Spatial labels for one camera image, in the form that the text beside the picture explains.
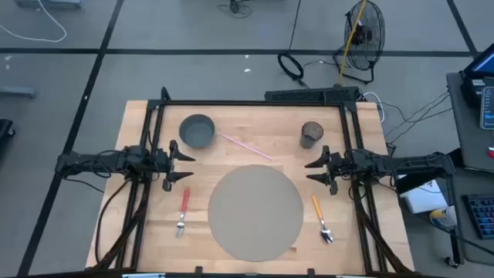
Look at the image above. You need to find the black backlit keyboard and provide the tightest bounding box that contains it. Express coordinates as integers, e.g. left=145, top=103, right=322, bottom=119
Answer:
left=462, top=192, right=494, bottom=240

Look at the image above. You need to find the black floor fan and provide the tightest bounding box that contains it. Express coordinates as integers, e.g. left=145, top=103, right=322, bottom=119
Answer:
left=333, top=0, right=386, bottom=85

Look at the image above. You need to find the round grey placemat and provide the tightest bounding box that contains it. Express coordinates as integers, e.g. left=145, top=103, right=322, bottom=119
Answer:
left=207, top=164, right=304, bottom=263

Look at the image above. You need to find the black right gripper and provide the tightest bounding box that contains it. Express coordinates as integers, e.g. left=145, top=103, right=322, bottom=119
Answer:
left=304, top=145, right=344, bottom=196

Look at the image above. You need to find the white floor cable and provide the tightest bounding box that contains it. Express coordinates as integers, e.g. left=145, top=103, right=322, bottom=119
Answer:
left=0, top=0, right=68, bottom=43

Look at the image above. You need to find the thin black cable bundle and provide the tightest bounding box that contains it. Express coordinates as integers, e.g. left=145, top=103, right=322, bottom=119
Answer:
left=380, top=90, right=453, bottom=146

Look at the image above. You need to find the pink drinking straw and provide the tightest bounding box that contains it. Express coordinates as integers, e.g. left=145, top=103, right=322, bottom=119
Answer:
left=217, top=132, right=273, bottom=161

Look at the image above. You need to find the orange-handled metal spoon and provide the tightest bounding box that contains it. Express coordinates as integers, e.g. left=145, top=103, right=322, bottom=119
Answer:
left=311, top=195, right=334, bottom=245

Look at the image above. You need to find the black wheeled object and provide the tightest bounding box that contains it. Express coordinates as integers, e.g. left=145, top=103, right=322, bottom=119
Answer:
left=0, top=118, right=16, bottom=155

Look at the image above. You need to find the grey floor foot bar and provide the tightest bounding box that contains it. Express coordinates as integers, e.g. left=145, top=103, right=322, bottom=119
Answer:
left=0, top=86, right=38, bottom=100

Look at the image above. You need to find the black tangled floor cable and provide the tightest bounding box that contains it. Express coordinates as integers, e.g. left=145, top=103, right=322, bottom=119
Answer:
left=218, top=0, right=254, bottom=19

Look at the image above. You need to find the white box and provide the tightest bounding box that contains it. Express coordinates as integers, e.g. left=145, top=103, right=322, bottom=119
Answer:
left=399, top=173, right=448, bottom=215

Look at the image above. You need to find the dark translucent cup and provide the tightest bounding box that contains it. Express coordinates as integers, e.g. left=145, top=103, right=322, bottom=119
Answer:
left=299, top=120, right=324, bottom=150

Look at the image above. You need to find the yellow cable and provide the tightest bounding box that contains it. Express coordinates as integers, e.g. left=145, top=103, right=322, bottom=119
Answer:
left=338, top=0, right=367, bottom=86

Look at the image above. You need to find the grey side desk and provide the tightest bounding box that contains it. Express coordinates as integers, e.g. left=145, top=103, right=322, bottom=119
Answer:
left=446, top=72, right=494, bottom=173

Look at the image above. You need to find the white yellow blue bottle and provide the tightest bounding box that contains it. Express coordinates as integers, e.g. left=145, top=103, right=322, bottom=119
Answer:
left=429, top=205, right=458, bottom=229

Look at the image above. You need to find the grey tablet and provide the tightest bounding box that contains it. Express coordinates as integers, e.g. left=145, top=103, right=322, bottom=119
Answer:
left=479, top=86, right=494, bottom=131

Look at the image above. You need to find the red-handled metal fork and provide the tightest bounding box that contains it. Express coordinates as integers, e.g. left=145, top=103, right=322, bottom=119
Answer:
left=175, top=188, right=191, bottom=239

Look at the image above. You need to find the white looped cable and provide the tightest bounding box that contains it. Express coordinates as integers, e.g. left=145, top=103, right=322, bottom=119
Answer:
left=362, top=91, right=386, bottom=124

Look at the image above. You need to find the grey round bowl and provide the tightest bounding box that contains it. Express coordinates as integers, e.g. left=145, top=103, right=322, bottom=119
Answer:
left=178, top=114, right=216, bottom=149

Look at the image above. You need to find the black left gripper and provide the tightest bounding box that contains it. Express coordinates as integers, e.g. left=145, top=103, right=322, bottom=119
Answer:
left=156, top=139, right=197, bottom=193

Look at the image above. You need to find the black desk device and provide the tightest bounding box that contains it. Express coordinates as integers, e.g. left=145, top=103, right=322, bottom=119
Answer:
left=459, top=75, right=488, bottom=109

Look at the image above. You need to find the black coiled floor cable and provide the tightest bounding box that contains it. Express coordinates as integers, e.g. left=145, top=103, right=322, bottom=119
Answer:
left=277, top=0, right=310, bottom=88

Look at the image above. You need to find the black metal table frame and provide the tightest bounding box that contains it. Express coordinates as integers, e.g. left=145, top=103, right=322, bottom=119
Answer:
left=85, top=86, right=416, bottom=277

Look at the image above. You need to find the black computer monitor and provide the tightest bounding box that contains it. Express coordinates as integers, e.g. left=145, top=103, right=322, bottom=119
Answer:
left=462, top=52, right=494, bottom=78

